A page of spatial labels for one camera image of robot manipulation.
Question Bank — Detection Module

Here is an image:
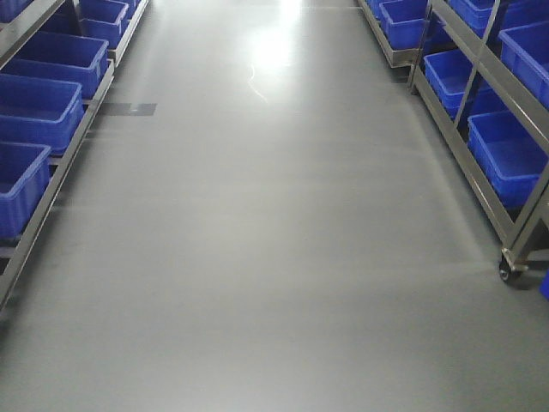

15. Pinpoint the small blue plastic container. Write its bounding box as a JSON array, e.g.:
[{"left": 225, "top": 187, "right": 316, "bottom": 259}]
[{"left": 539, "top": 271, "right": 549, "bottom": 300}]

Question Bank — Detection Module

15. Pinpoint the right steel shelf rack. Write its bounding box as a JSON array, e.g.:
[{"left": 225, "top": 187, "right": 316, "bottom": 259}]
[{"left": 360, "top": 1, "right": 548, "bottom": 285}]

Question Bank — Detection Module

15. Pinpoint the steel shelf rack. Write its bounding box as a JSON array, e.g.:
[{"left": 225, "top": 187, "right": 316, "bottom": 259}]
[
  {"left": 360, "top": 1, "right": 548, "bottom": 285},
  {"left": 1, "top": 1, "right": 148, "bottom": 302}
]

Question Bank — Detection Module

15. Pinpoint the left steel shelf rack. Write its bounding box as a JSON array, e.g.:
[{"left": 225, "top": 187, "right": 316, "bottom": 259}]
[{"left": 1, "top": 1, "right": 148, "bottom": 302}]

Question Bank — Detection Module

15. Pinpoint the blue bin right middle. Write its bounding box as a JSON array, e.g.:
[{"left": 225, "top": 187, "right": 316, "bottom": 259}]
[{"left": 424, "top": 49, "right": 501, "bottom": 119}]

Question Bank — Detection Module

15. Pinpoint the blue bin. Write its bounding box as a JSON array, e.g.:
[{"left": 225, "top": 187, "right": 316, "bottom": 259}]
[
  {"left": 468, "top": 112, "right": 548, "bottom": 209},
  {"left": 379, "top": 1, "right": 427, "bottom": 50},
  {"left": 1, "top": 31, "right": 108, "bottom": 100},
  {"left": 1, "top": 74, "right": 84, "bottom": 155},
  {"left": 1, "top": 142, "right": 51, "bottom": 239},
  {"left": 424, "top": 49, "right": 501, "bottom": 119}
]

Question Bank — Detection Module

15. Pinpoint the blue bin right far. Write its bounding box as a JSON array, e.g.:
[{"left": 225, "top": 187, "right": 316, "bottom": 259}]
[{"left": 379, "top": 1, "right": 427, "bottom": 50}]

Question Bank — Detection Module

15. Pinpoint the blue bin left far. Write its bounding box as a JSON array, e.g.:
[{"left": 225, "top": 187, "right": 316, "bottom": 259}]
[{"left": 1, "top": 31, "right": 108, "bottom": 100}]

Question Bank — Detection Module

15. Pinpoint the blue bin right near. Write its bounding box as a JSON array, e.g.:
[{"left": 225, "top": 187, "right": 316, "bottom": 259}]
[{"left": 468, "top": 112, "right": 548, "bottom": 209}]

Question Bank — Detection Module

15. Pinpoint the blue bin left near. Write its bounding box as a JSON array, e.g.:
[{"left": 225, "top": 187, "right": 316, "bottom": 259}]
[{"left": 1, "top": 142, "right": 51, "bottom": 239}]

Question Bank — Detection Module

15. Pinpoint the blue bin left middle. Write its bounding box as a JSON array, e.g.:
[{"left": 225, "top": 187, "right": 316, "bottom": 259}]
[{"left": 1, "top": 74, "right": 84, "bottom": 155}]

